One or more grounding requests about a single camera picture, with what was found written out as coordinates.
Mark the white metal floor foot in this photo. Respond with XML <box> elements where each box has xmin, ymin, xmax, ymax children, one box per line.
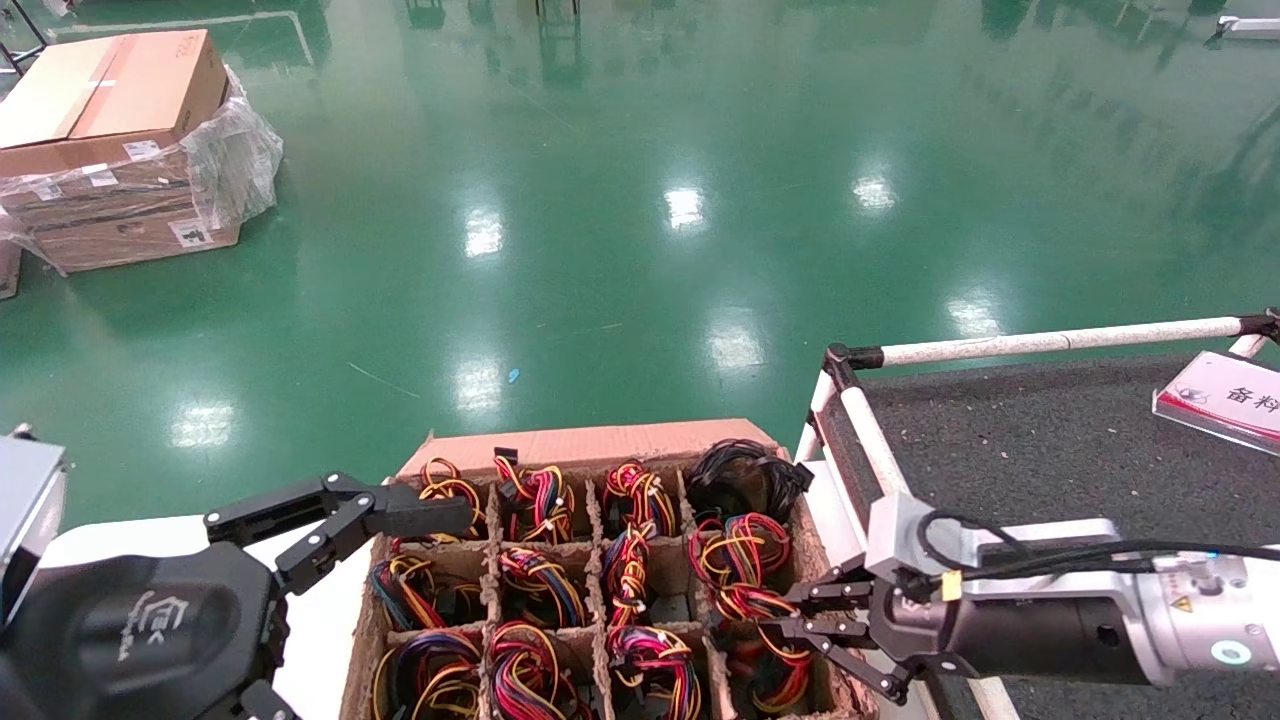
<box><xmin>1205</xmin><ymin>14</ymin><xmax>1280</xmax><ymax>43</ymax></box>

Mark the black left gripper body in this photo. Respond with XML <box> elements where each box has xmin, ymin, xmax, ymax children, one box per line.
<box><xmin>0</xmin><ymin>542</ymin><xmax>289</xmax><ymax>720</ymax></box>

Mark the black camera cable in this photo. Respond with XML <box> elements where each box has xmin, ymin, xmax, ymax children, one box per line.
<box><xmin>918</xmin><ymin>510</ymin><xmax>1280</xmax><ymax>583</ymax></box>

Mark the black power supply wire bundle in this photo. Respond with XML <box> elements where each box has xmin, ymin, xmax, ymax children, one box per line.
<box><xmin>688</xmin><ymin>440</ymin><xmax>813</xmax><ymax>521</ymax></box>

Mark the white red label sign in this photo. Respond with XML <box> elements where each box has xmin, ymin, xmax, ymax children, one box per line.
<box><xmin>1152</xmin><ymin>350</ymin><xmax>1280</xmax><ymax>444</ymax></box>

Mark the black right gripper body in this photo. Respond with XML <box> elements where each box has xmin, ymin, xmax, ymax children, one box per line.
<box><xmin>866</xmin><ymin>596</ymin><xmax>1154</xmax><ymax>688</ymax></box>

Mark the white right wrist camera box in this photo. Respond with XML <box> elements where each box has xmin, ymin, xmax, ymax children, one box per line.
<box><xmin>865</xmin><ymin>493</ymin><xmax>966</xmax><ymax>601</ymax></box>

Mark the wrapped cardboard box stack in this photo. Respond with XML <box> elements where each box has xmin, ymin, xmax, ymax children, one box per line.
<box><xmin>0</xmin><ymin>140</ymin><xmax>243</xmax><ymax>273</ymax></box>

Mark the multicoloured power supply wire bundle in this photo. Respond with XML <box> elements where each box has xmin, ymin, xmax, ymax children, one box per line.
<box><xmin>603</xmin><ymin>460</ymin><xmax>679</xmax><ymax>536</ymax></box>
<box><xmin>603</xmin><ymin>525</ymin><xmax>656</xmax><ymax>626</ymax></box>
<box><xmin>498</xmin><ymin>548</ymin><xmax>591</xmax><ymax>629</ymax></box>
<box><xmin>372</xmin><ymin>630</ymin><xmax>486</xmax><ymax>720</ymax></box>
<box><xmin>607</xmin><ymin>625</ymin><xmax>704</xmax><ymax>720</ymax></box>
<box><xmin>418</xmin><ymin>458</ymin><xmax>489</xmax><ymax>543</ymax></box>
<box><xmin>488</xmin><ymin>622</ymin><xmax>591</xmax><ymax>720</ymax></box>
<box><xmin>492</xmin><ymin>448</ymin><xmax>576</xmax><ymax>546</ymax></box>
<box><xmin>370</xmin><ymin>555</ymin><xmax>486</xmax><ymax>631</ymax></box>
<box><xmin>712</xmin><ymin>585</ymin><xmax>829</xmax><ymax>717</ymax></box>
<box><xmin>688</xmin><ymin>513</ymin><xmax>793</xmax><ymax>593</ymax></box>

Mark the black stand leg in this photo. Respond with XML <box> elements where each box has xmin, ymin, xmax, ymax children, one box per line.
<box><xmin>0</xmin><ymin>0</ymin><xmax>48</xmax><ymax>79</ymax></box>

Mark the cardboard box with dividers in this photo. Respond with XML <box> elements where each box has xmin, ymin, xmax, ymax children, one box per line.
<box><xmin>340</xmin><ymin>418</ymin><xmax>883</xmax><ymax>720</ymax></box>

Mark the large brown cardboard box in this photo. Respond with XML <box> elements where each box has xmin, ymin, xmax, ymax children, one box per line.
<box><xmin>0</xmin><ymin>30</ymin><xmax>231</xmax><ymax>151</ymax></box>

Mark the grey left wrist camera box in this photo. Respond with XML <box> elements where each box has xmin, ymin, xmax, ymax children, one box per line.
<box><xmin>0</xmin><ymin>425</ymin><xmax>68</xmax><ymax>626</ymax></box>

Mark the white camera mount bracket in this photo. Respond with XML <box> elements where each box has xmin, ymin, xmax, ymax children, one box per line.
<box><xmin>960</xmin><ymin>518</ymin><xmax>1123</xmax><ymax>601</ymax></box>

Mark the stack of cardboard boxes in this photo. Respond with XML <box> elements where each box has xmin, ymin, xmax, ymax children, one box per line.
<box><xmin>0</xmin><ymin>65</ymin><xmax>284</xmax><ymax>276</ymax></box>

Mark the white-railed cart with mat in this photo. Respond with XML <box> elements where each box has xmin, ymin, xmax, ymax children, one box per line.
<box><xmin>795</xmin><ymin>310</ymin><xmax>1280</xmax><ymax>720</ymax></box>

